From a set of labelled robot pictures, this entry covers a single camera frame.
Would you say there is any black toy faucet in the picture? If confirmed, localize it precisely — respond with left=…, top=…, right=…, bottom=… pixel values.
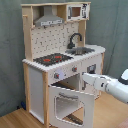
left=67, top=33, right=82, bottom=49

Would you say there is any toy microwave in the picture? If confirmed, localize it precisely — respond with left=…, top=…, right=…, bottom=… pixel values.
left=67, top=4, right=90, bottom=21

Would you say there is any wooden toy kitchen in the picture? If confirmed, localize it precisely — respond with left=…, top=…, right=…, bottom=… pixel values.
left=22, top=2, right=105, bottom=128

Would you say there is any left oven knob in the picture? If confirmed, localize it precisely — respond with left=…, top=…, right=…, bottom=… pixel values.
left=54, top=73, right=59, bottom=79

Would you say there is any black toy stovetop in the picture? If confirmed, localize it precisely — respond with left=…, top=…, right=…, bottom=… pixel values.
left=34, top=53, right=71, bottom=66

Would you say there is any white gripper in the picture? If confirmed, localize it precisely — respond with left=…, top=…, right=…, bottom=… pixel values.
left=82, top=73, right=111, bottom=92

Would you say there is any white oven door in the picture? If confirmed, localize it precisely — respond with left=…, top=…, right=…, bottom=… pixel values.
left=49, top=86, right=94, bottom=128

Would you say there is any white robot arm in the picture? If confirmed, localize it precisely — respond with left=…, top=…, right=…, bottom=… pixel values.
left=82, top=69, right=128, bottom=104

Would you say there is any grey toy sink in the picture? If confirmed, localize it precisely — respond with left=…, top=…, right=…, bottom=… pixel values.
left=65, top=47, right=95, bottom=55

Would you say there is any grey range hood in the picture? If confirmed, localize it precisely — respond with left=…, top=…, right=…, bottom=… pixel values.
left=35, top=6, right=64, bottom=27

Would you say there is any white dishwasher door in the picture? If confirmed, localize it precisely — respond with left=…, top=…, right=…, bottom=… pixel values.
left=81, top=58, right=102, bottom=98

